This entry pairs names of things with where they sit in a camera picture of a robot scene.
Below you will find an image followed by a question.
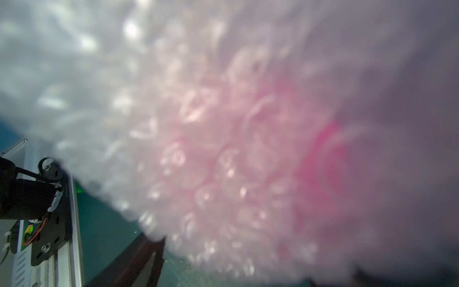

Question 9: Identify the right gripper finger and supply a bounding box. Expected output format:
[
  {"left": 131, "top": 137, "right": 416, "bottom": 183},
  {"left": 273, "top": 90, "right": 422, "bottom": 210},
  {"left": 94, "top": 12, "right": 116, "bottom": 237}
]
[{"left": 85, "top": 234, "right": 166, "bottom": 287}]

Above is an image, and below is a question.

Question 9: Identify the pink plastic wine glass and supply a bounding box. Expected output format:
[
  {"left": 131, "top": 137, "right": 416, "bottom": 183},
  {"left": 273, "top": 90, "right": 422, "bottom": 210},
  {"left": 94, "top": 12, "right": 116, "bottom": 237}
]
[{"left": 150, "top": 71, "right": 363, "bottom": 266}]

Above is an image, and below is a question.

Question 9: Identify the clear bubble wrap sheet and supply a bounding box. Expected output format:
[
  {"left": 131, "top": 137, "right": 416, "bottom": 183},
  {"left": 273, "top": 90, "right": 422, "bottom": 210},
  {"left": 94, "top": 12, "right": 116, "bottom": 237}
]
[{"left": 1, "top": 1, "right": 459, "bottom": 286}]

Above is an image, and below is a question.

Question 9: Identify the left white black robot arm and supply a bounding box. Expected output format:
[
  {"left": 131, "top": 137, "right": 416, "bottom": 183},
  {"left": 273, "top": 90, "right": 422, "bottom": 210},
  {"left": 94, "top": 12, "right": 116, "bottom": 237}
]
[{"left": 1, "top": 158, "right": 56, "bottom": 220}]

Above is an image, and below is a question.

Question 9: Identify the left controller circuit board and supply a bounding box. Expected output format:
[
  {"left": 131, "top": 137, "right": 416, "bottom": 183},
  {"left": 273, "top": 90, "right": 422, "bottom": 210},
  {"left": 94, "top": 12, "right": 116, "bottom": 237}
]
[{"left": 19, "top": 221, "right": 35, "bottom": 251}]

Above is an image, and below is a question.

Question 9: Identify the aluminium front rail frame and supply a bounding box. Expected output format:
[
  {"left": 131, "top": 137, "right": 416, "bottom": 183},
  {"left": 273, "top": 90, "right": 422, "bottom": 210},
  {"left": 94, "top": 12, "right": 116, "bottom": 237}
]
[{"left": 1, "top": 173, "right": 84, "bottom": 287}]

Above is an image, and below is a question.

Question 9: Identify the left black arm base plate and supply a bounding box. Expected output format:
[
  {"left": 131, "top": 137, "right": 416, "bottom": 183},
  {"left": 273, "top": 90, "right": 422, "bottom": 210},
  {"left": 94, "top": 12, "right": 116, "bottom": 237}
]
[{"left": 30, "top": 157, "right": 73, "bottom": 267}]

